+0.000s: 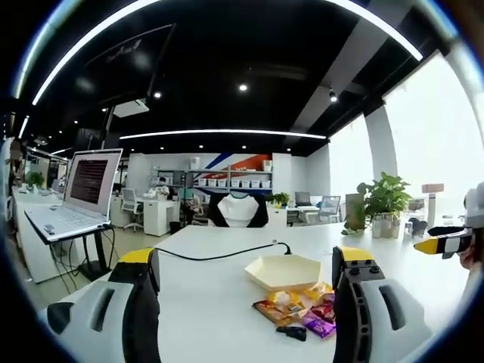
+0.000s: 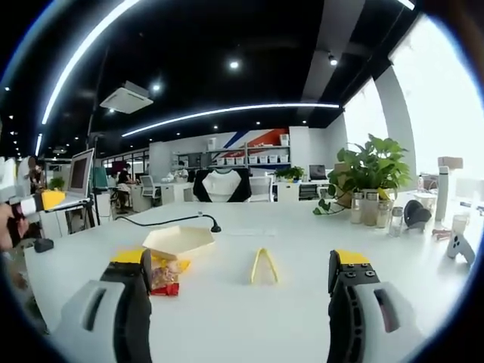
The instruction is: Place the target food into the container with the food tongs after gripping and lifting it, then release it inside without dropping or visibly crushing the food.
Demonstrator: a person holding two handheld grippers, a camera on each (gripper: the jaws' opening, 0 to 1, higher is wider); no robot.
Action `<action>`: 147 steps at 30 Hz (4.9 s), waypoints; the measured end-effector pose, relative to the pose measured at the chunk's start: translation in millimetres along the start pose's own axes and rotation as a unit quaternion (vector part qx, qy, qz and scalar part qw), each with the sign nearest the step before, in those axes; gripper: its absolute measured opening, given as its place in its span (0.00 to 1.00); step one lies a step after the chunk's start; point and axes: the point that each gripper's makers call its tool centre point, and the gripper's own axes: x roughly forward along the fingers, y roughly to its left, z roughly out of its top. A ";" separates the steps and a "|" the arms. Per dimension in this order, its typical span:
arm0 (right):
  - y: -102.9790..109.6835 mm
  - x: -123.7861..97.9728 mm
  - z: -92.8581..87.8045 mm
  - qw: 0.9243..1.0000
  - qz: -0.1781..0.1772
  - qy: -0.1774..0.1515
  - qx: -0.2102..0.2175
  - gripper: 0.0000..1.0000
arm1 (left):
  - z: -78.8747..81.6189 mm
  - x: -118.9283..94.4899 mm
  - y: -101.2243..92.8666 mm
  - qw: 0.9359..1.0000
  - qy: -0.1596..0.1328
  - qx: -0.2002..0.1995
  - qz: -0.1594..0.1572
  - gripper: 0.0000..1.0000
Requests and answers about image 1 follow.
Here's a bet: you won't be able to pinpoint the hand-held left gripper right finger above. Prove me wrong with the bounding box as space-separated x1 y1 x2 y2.
331 245 432 363

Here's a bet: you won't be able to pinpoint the red snack packet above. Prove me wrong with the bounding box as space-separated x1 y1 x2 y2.
309 301 336 322

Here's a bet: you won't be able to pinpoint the shelf with white bins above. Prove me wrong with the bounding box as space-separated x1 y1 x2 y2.
157 165 274 191

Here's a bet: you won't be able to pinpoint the person's right hand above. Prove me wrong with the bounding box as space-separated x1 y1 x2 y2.
458 241 484 271

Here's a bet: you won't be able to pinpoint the grey mesh office chair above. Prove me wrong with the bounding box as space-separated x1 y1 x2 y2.
316 195 342 224

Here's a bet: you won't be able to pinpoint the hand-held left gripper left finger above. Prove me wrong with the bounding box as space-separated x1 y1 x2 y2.
37 247 162 363

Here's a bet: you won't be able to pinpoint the brown box on white stand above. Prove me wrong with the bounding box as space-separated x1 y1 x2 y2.
420 182 445 228

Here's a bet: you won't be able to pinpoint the chair with black-white cover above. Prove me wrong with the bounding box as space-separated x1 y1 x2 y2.
206 191 270 228

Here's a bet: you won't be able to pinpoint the small green potted plant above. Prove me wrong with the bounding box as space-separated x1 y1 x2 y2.
266 191 291 209

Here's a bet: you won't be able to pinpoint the green leafy plant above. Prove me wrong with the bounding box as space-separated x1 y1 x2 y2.
25 171 46 190

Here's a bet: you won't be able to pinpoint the white office desk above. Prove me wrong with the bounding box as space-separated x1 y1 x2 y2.
110 195 182 237

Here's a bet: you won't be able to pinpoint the black cable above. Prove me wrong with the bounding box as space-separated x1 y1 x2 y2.
153 241 294 262

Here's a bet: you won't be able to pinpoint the black laptop stand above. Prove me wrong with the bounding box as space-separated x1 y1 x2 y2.
45 225 115 283

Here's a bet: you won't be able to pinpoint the white and yellow snack packet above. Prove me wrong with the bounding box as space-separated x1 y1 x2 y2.
267 289 302 308

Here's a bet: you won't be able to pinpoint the white office chair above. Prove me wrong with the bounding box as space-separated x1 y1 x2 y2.
119 187 145 232

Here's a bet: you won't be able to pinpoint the purple snack packet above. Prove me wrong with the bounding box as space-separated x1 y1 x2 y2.
301 309 337 340

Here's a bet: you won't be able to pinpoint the white laptop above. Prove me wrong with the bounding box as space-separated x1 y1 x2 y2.
24 148 124 243

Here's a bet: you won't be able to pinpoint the cream hexagonal paper container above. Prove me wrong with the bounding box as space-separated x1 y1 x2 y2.
244 254 322 292

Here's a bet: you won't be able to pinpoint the orange snack packet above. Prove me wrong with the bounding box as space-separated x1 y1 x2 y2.
252 298 306 328

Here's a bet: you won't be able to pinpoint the green plant in white pot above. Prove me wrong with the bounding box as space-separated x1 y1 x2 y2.
341 172 414 239

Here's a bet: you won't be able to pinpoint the small black food tongs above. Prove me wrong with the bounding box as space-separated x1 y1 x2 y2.
275 325 308 343

